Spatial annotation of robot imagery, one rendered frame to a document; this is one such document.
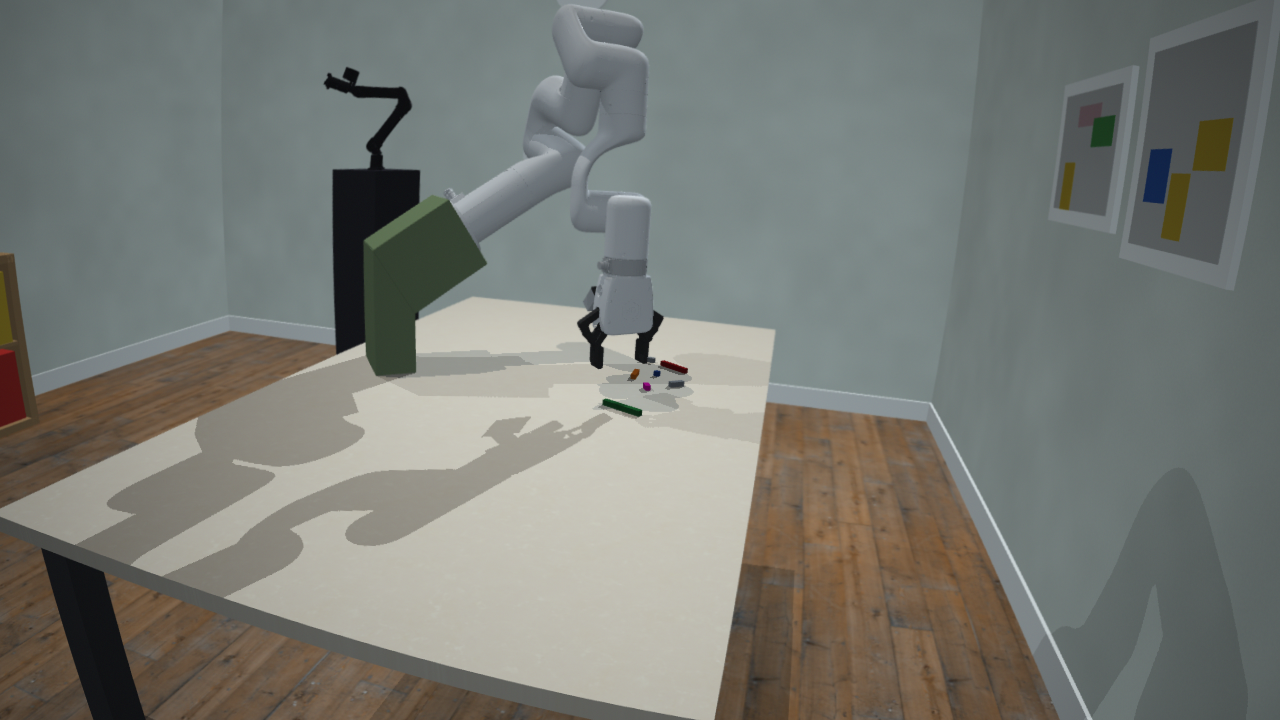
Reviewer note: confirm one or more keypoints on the green rod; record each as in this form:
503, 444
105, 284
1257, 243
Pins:
622, 407

